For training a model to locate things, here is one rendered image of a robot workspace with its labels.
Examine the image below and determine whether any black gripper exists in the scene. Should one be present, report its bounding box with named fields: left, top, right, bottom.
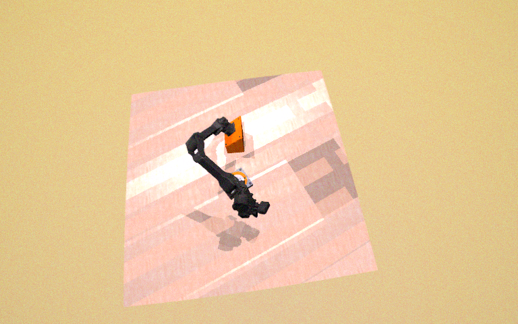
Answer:
left=232, top=193, right=270, bottom=218

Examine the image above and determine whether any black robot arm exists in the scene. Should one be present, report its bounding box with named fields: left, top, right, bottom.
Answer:
left=185, top=116, right=253, bottom=219

